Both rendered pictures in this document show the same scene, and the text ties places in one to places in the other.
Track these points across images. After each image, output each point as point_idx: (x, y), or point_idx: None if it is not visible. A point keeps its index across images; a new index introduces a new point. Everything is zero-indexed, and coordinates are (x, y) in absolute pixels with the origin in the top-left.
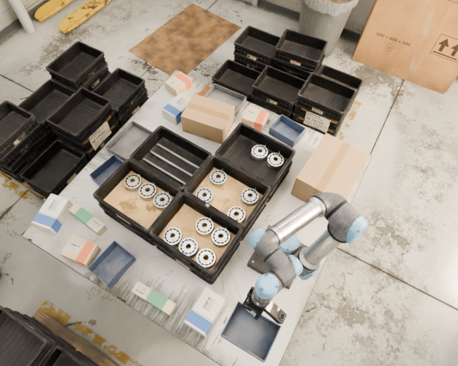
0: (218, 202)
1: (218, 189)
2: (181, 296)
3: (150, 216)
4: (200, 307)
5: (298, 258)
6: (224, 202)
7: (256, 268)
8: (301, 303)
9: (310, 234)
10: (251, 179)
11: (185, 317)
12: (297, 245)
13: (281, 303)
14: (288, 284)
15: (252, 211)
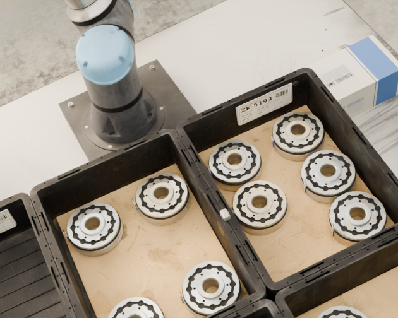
0: (184, 259)
1: (159, 297)
2: (387, 143)
3: (397, 314)
4: (357, 77)
5: (112, 8)
6: (169, 252)
7: (193, 110)
8: (154, 41)
9: (30, 140)
10: (57, 240)
11: (396, 105)
12: (93, 27)
13: (189, 55)
14: (153, 64)
15: (123, 151)
